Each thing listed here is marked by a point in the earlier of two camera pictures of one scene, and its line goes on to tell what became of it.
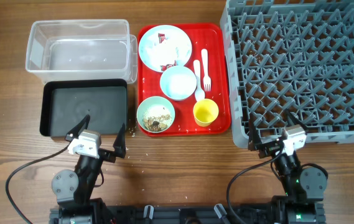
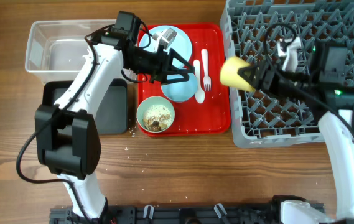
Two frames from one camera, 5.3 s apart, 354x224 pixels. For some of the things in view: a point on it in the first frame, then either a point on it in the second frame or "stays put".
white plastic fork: (206, 79) stays put
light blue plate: (163, 46) stays put
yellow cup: (205, 111) to (229, 75)
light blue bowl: (178, 83) stays put
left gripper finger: (119, 145) to (167, 81)
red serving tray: (210, 45) stays put
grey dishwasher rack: (315, 60) stays put
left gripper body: (104, 154) to (147, 61)
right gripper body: (270, 148) to (264, 78)
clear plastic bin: (89, 50) stays put
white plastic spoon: (200, 93) stays put
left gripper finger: (82, 124) to (173, 54)
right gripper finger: (293, 119) to (249, 72)
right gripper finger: (254, 139) to (251, 76)
